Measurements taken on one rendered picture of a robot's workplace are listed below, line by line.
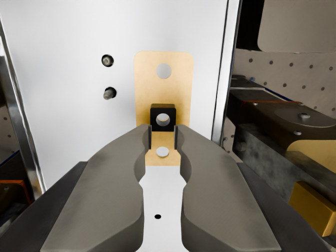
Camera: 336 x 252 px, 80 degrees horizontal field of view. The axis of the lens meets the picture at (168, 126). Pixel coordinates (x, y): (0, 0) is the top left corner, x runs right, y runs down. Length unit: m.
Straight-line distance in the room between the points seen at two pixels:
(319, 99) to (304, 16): 0.42
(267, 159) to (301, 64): 0.42
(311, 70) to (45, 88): 0.56
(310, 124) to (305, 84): 0.37
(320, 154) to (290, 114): 0.06
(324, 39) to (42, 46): 0.27
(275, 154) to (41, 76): 0.23
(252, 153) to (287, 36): 0.12
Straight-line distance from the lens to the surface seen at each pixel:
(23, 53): 0.23
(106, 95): 0.19
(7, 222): 0.34
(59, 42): 0.22
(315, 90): 0.64
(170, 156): 0.16
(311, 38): 0.26
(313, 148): 0.22
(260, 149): 0.22
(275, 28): 0.24
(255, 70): 0.55
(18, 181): 0.38
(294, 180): 0.19
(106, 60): 0.20
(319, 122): 0.26
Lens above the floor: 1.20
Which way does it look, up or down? 67 degrees down
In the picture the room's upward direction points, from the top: 177 degrees clockwise
